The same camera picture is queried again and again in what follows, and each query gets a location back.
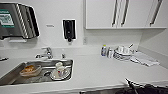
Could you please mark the bowl with orange food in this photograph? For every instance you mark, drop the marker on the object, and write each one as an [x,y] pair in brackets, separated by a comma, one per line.
[30,70]

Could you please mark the black soap dispenser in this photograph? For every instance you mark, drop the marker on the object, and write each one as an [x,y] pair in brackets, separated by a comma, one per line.
[69,29]

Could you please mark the small wall label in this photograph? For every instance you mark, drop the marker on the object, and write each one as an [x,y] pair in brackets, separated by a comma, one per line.
[49,25]

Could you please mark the small white bottle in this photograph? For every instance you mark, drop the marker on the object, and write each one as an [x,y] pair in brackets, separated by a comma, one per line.
[110,52]

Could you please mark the white three-door wall cabinet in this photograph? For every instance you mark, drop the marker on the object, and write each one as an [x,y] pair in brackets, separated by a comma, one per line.
[100,15]

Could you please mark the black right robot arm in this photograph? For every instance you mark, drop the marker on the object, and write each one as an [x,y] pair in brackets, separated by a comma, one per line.
[146,89]

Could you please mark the chrome faucet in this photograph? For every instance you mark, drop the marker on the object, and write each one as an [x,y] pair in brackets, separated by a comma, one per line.
[46,53]

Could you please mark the white cloth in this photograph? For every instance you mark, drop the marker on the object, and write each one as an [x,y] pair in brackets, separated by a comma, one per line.
[145,61]

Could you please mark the white cup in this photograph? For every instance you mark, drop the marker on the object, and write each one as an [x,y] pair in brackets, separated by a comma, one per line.
[60,70]

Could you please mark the stack of white plates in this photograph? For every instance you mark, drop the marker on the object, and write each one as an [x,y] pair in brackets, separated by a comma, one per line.
[123,54]

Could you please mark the small chrome sink knob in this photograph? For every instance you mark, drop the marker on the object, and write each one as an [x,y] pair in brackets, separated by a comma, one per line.
[63,56]

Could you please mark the stainless steel sink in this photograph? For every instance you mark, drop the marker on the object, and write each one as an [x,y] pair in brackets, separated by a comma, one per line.
[10,78]

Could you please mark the steel paper towel dispenser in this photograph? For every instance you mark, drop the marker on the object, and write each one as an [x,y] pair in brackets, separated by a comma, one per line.
[16,20]

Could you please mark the white wall outlet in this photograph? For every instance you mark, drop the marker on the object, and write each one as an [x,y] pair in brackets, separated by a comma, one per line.
[84,40]

